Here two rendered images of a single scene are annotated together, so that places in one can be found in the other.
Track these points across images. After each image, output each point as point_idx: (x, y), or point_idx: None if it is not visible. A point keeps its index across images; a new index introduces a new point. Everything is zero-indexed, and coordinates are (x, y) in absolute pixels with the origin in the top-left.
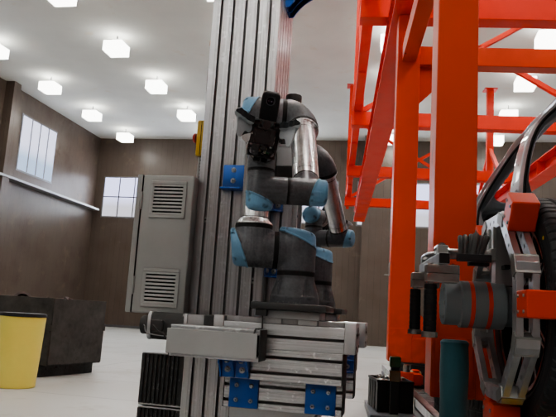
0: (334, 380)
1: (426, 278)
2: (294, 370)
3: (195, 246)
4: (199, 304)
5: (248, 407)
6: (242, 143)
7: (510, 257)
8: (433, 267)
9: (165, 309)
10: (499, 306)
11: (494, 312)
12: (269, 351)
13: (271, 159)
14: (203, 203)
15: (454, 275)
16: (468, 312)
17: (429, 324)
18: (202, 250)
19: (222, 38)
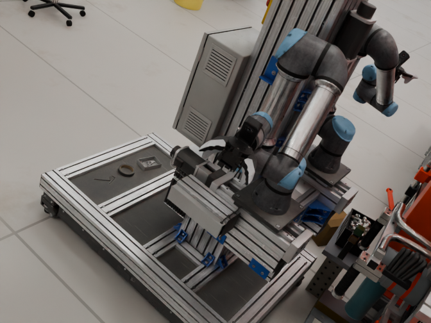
0: (269, 267)
1: (353, 265)
2: (247, 245)
3: (231, 107)
4: None
5: (217, 240)
6: None
7: (424, 297)
8: (362, 263)
9: (195, 141)
10: (412, 297)
11: (406, 297)
12: (237, 225)
13: (238, 168)
14: (247, 78)
15: (375, 277)
16: (387, 285)
17: (339, 290)
18: (235, 111)
19: None
